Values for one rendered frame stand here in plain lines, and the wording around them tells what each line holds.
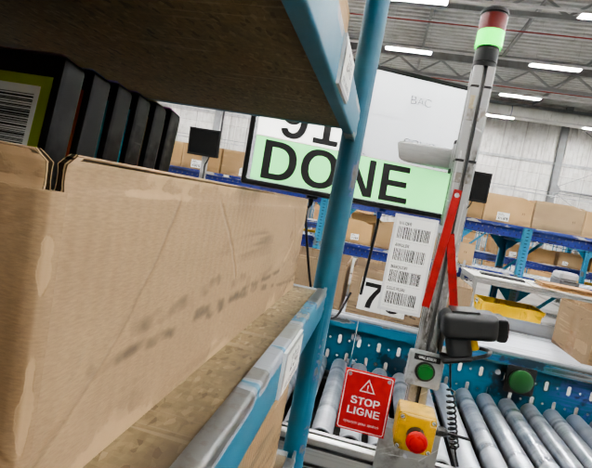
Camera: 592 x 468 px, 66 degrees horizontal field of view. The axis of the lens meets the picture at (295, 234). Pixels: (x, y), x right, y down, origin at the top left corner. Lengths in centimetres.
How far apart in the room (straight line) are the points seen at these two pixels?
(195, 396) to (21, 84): 15
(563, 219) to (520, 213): 49
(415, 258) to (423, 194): 17
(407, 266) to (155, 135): 73
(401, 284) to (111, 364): 81
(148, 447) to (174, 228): 8
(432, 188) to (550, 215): 537
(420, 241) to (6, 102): 81
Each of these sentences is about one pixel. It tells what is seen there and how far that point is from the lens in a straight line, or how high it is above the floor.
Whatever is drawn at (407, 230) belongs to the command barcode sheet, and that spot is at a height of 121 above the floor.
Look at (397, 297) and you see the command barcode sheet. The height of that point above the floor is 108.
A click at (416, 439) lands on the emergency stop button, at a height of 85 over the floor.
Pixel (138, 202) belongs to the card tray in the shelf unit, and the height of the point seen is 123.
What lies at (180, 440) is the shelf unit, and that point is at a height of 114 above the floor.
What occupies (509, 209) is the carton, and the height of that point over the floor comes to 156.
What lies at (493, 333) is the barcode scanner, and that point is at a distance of 92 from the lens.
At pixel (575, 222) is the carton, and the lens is 649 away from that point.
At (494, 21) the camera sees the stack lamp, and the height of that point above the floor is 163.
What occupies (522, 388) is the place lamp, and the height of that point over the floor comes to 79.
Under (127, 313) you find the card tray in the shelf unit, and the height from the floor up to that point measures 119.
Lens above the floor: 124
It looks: 5 degrees down
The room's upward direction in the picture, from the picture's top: 10 degrees clockwise
